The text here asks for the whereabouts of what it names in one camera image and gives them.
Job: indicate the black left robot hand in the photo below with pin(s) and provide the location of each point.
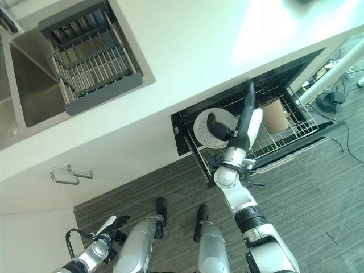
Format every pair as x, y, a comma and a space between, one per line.
109, 224

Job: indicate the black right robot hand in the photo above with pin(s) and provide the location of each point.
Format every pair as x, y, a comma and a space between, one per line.
245, 128

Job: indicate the white round plate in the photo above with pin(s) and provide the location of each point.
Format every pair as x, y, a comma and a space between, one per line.
203, 133

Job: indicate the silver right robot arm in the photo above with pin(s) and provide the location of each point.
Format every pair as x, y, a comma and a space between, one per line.
241, 199

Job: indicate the black dishwasher drawer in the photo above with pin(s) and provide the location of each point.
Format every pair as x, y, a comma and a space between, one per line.
182, 133

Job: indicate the brown cylindrical cup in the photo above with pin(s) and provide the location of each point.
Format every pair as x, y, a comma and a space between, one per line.
274, 116

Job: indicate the silver left robot leg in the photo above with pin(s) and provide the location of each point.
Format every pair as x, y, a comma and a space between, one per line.
136, 247

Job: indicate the silver robot leg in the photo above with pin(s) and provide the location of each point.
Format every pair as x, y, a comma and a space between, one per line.
211, 250
136, 247

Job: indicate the black device on floor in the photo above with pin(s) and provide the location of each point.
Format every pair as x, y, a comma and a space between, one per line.
330, 99

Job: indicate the white table leg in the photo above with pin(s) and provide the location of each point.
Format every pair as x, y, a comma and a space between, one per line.
327, 74

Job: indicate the silver right robot leg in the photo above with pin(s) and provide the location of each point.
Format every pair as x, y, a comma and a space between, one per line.
211, 250

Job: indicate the stainless steel sink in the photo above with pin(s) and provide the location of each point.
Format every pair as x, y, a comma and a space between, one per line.
31, 85

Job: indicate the grey sink drain rack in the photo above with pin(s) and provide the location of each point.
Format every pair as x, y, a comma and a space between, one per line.
94, 65

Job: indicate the metal faucet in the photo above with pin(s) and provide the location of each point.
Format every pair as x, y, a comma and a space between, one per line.
7, 17

